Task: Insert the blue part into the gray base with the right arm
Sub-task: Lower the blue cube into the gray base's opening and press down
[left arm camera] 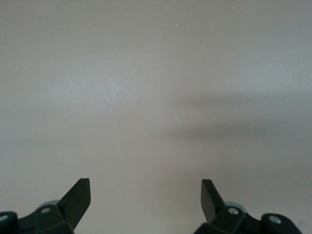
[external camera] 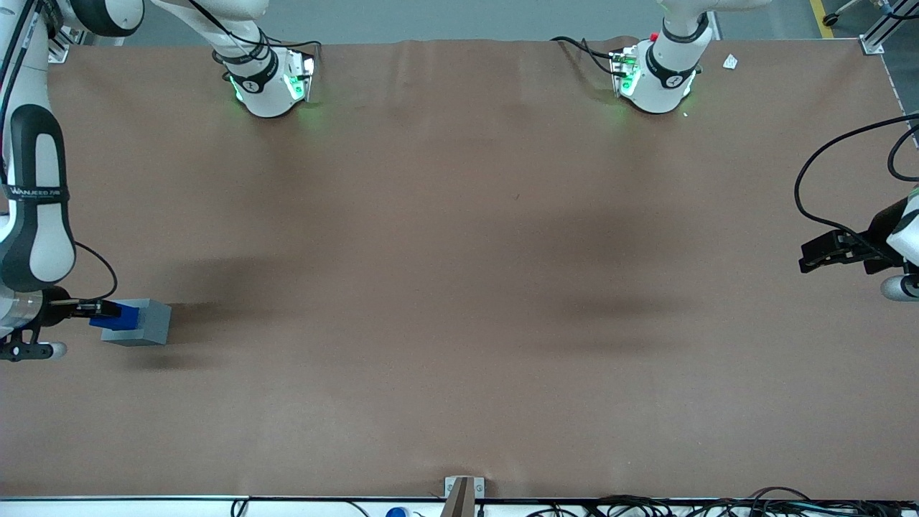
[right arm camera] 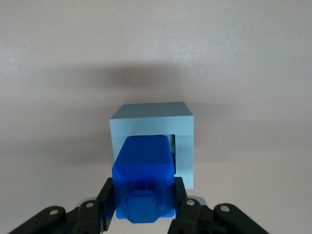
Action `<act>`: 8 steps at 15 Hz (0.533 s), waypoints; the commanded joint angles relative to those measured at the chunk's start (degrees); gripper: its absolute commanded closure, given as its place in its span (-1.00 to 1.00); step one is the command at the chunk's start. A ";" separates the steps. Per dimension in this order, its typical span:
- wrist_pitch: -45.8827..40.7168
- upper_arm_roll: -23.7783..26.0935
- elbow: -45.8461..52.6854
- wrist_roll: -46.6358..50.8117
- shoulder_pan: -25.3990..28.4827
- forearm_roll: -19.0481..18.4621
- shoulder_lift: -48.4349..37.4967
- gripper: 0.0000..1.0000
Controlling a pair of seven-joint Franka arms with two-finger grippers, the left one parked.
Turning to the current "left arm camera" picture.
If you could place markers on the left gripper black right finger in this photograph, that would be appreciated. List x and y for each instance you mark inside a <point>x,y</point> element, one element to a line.
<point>209,202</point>

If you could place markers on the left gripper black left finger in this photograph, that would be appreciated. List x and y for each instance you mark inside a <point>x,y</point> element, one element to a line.
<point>75,202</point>

